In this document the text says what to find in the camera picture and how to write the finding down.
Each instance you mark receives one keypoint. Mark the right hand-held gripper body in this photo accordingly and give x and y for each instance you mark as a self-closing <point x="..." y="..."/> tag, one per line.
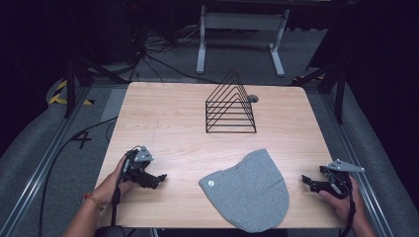
<point x="336" y="184"/>

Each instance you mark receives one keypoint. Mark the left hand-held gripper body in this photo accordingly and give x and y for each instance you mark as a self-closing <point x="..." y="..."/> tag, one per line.
<point x="138" y="171"/>

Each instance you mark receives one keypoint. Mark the grey knit beanie hat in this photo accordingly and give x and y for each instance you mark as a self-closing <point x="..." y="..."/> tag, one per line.
<point x="245" y="194"/>

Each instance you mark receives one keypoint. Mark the person's right hand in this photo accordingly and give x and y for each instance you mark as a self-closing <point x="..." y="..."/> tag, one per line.
<point x="346" y="205"/>

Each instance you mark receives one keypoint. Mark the person's left hand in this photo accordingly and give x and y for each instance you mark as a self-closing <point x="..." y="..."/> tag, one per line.
<point x="108" y="189"/>

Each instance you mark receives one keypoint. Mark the dark seat edge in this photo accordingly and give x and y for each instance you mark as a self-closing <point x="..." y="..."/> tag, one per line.
<point x="110" y="231"/>

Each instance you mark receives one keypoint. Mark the black metal stand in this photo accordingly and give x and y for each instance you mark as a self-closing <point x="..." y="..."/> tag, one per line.
<point x="339" y="92"/>
<point x="69" y="89"/>

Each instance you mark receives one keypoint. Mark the small grey round object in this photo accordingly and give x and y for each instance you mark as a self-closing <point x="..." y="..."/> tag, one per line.
<point x="253" y="98"/>

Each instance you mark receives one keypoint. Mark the yellow black floor tape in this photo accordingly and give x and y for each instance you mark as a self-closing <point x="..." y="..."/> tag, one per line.
<point x="59" y="97"/>

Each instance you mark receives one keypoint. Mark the aluminium floor rail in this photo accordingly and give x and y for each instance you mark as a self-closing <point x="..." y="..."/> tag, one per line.
<point x="355" y="158"/>
<point x="36" y="174"/>

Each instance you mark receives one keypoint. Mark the white metal table frame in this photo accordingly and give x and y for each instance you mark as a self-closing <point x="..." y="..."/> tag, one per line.
<point x="240" y="21"/>

